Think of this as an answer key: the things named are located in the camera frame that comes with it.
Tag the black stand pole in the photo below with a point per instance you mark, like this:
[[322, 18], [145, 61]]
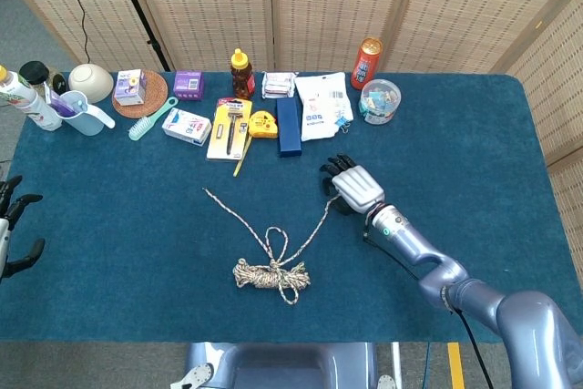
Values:
[[141, 15]]

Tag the red drink can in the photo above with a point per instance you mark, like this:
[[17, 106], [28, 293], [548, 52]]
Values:
[[364, 65]]

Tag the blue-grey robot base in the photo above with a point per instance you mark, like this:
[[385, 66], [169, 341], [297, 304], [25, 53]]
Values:
[[282, 366]]

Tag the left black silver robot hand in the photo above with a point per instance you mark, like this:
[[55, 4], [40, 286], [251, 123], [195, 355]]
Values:
[[3, 248]]

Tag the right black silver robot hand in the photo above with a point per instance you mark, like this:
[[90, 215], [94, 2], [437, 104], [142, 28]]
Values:
[[360, 188]]

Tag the dark blue rectangular box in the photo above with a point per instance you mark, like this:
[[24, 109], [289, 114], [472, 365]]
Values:
[[289, 129]]

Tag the honey bottle with yellow cap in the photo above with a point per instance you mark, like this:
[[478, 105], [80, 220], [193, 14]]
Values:
[[242, 79]]

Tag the razor on yellow card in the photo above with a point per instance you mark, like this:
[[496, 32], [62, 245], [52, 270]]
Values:
[[228, 134]]

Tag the round woven rattan coaster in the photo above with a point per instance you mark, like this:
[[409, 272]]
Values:
[[155, 88]]

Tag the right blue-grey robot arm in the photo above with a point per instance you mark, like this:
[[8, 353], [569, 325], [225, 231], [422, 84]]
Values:
[[524, 316]]

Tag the white striped wipes packet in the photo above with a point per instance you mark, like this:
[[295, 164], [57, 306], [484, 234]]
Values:
[[279, 84]]

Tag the clear jar of binder clips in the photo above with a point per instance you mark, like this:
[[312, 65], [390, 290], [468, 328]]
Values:
[[379, 104]]

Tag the blue binder clip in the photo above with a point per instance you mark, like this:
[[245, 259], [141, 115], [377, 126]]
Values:
[[342, 124]]

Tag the bamboo folding screen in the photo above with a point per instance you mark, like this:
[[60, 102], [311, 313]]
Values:
[[319, 6]]

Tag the white plastic bag package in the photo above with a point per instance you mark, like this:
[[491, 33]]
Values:
[[321, 111]]

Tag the beige bowl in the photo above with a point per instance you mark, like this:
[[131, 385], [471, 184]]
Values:
[[91, 81]]

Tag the small black round object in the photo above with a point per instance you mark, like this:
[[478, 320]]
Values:
[[59, 82]]

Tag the small white purple box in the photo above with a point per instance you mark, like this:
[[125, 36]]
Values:
[[129, 88]]

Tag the light blue pitcher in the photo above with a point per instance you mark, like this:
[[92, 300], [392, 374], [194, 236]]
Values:
[[86, 120]]

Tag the white bottle with yellow cap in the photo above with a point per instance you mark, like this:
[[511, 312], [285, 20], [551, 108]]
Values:
[[34, 106]]

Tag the white and blue carton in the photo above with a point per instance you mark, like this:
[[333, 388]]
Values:
[[187, 127]]

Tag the yellow tape measure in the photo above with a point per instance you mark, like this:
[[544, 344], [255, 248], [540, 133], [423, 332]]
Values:
[[263, 125]]

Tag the purple item in pitcher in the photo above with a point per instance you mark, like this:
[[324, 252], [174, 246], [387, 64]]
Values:
[[61, 104]]

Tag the blue table cloth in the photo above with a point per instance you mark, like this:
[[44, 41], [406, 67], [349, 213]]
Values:
[[136, 225]]

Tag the mint green brush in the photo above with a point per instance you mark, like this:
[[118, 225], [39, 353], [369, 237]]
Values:
[[141, 127]]

